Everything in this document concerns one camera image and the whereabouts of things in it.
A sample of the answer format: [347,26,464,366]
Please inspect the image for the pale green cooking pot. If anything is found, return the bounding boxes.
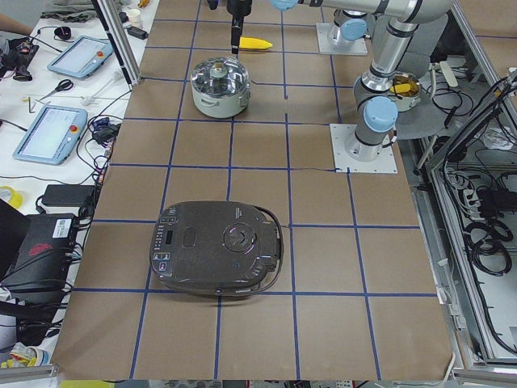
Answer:
[191,85,250,119]

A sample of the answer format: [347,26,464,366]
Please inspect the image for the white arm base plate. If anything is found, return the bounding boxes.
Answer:
[316,19,368,56]
[330,124,397,174]

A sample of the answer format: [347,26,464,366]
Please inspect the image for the blue teach pendant near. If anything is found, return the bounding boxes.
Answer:
[13,104,88,165]

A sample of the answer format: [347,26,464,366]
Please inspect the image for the black power adapter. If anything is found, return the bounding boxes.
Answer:
[41,184,94,207]

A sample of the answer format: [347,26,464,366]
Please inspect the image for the blue teach pendant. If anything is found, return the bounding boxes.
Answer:
[47,36,113,78]
[13,104,88,165]

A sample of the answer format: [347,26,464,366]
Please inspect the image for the glass pot lid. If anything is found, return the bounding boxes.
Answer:
[191,57,250,98]

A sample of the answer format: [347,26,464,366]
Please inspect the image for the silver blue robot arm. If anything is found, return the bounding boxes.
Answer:
[226,1,368,56]
[309,0,452,162]

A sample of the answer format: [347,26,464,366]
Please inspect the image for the aluminium frame post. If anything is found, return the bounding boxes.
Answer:
[91,0,141,87]

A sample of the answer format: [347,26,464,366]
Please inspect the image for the small pot with yellow toys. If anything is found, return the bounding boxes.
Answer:
[388,73,421,112]

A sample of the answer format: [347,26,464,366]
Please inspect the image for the yellow toy corn cob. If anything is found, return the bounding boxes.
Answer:
[239,36,273,51]

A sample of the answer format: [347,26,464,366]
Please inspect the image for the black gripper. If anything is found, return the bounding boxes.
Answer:
[226,0,253,55]

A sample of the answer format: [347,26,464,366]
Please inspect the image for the blue teach pendant far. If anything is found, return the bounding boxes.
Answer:
[47,36,113,78]

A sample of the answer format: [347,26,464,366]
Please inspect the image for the yellow tape roll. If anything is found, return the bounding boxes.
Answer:
[0,186,23,209]

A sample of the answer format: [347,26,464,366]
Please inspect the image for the black scissors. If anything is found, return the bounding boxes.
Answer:
[41,78,74,99]

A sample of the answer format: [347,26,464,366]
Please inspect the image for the dark grey rice cooker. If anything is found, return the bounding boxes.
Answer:
[149,200,284,297]

